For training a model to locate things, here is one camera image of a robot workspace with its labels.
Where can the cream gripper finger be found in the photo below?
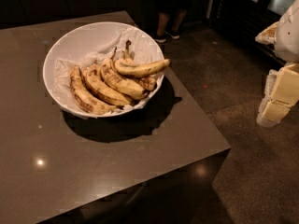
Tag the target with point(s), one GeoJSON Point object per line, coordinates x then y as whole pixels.
{"type": "Point", "coordinates": [268, 111]}
{"type": "Point", "coordinates": [286, 89]}

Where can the white round bowl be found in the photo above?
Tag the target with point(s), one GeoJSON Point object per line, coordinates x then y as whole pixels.
{"type": "Point", "coordinates": [79, 42]}

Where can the yellow banana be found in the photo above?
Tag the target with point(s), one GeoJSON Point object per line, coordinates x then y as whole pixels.
{"type": "Point", "coordinates": [141, 70]}

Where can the dark wall radiator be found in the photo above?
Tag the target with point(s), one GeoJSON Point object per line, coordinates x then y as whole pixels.
{"type": "Point", "coordinates": [242, 20]}

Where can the standing person legs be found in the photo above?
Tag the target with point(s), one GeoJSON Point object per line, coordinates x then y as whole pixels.
{"type": "Point", "coordinates": [170, 18]}

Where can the white paper bowl liner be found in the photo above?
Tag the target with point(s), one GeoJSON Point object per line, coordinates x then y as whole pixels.
{"type": "Point", "coordinates": [141, 48]}

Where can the leftmost spotted banana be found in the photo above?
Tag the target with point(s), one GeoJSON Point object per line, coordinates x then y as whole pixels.
{"type": "Point", "coordinates": [83, 98]}

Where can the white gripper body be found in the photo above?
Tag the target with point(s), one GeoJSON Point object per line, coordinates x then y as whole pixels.
{"type": "Point", "coordinates": [288, 36]}

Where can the spotted banana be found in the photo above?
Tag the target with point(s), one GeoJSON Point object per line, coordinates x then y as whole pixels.
{"type": "Point", "coordinates": [94, 82]}
{"type": "Point", "coordinates": [121, 84]}
{"type": "Point", "coordinates": [83, 98]}

